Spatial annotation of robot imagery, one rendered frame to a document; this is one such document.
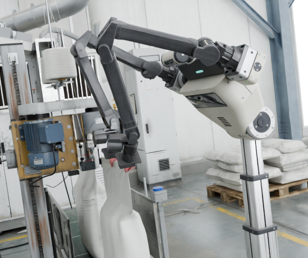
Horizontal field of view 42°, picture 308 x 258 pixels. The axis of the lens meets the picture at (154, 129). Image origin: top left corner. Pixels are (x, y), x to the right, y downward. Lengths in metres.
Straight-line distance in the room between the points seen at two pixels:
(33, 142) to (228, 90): 1.00
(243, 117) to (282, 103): 6.22
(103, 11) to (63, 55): 3.56
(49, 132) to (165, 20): 5.23
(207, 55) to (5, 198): 3.91
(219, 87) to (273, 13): 6.46
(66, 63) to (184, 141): 5.05
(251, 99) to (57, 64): 0.97
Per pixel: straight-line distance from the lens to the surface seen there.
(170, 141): 6.20
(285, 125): 8.02
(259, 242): 2.02
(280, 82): 7.98
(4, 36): 4.78
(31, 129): 2.06
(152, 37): 1.46
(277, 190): 5.11
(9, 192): 5.04
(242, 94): 1.72
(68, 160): 2.29
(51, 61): 2.10
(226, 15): 7.59
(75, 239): 3.23
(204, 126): 7.14
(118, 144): 1.65
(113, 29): 1.43
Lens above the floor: 1.36
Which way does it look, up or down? 4 degrees down
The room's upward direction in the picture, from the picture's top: 7 degrees counter-clockwise
